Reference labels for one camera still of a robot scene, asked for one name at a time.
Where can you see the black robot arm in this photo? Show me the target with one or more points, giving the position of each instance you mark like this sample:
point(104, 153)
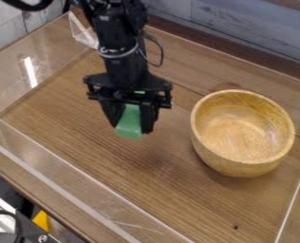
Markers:
point(118, 22)

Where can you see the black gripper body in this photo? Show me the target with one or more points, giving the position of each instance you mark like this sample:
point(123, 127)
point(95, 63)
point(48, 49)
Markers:
point(127, 83)

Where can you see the brown wooden bowl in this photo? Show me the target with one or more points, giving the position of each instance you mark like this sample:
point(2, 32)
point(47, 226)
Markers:
point(241, 133)

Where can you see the clear acrylic tray wall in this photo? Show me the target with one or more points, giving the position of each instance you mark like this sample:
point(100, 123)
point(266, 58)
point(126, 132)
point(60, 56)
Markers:
point(88, 208)

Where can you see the green rectangular block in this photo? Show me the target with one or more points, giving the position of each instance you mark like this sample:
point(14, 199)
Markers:
point(127, 120)

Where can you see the clear acrylic corner bracket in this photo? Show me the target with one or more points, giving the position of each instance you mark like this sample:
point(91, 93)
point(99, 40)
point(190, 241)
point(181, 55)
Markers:
point(82, 34)

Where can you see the yellow tag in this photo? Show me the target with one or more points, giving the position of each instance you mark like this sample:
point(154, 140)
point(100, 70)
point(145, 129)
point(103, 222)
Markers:
point(40, 220)

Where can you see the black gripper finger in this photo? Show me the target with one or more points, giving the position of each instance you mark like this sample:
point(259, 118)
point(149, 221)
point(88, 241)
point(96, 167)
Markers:
point(112, 110)
point(149, 112)

